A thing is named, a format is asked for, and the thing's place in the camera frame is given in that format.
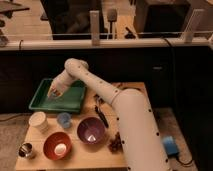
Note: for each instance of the green plastic tray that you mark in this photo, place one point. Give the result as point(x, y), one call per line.
point(71, 101)

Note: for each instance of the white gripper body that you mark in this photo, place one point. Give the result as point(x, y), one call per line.
point(61, 83)

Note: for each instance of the red bowl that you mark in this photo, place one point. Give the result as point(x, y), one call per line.
point(52, 141)

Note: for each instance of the white egg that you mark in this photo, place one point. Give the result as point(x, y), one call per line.
point(60, 149)

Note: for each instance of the purple bowl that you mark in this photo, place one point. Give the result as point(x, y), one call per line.
point(91, 130)

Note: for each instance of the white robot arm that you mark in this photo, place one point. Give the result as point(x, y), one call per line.
point(142, 145)

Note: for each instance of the small metal cup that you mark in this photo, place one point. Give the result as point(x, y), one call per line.
point(26, 151)

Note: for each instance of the bunch of red grapes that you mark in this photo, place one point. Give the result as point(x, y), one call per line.
point(115, 144)

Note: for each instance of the blue glass cup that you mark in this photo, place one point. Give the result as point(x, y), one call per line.
point(64, 120)

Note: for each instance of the blue tape roll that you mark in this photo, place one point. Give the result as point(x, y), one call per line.
point(170, 146)

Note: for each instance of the wooden board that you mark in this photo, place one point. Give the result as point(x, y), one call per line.
point(82, 157)

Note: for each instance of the white paper cup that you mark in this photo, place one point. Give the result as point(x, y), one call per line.
point(38, 120)

